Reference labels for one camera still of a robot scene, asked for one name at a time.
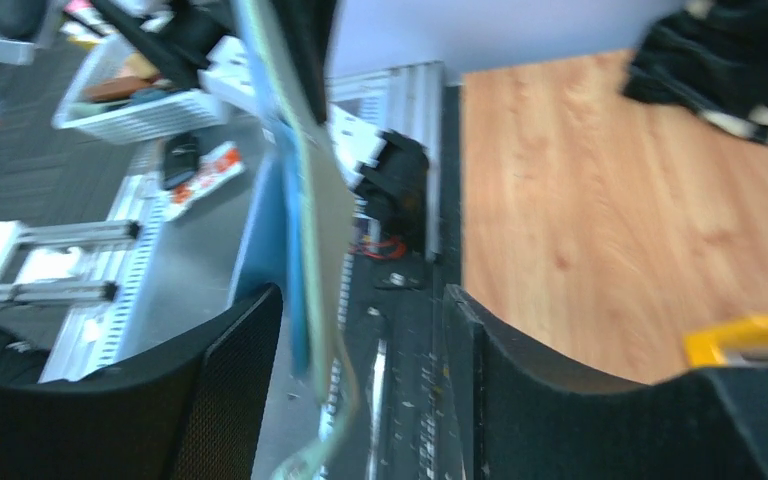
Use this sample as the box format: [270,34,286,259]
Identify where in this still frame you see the green leather card holder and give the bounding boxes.
[228,0,362,480]

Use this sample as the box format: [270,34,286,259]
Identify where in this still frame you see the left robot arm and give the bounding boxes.
[230,1,430,251]

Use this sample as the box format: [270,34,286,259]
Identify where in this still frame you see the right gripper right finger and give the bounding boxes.
[443,284,768,479]

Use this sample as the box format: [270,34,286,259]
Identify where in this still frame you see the white plastic basket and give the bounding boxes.
[51,34,230,145]

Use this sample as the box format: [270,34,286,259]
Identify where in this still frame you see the black floral patterned blanket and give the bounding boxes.
[622,1,768,146]

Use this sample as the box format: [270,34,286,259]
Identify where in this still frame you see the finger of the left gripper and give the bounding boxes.
[271,0,338,124]

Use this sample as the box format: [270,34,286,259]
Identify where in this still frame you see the left yellow plastic bin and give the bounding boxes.
[683,314,768,368]

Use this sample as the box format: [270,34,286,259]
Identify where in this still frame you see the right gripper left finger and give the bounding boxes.
[0,284,283,479]

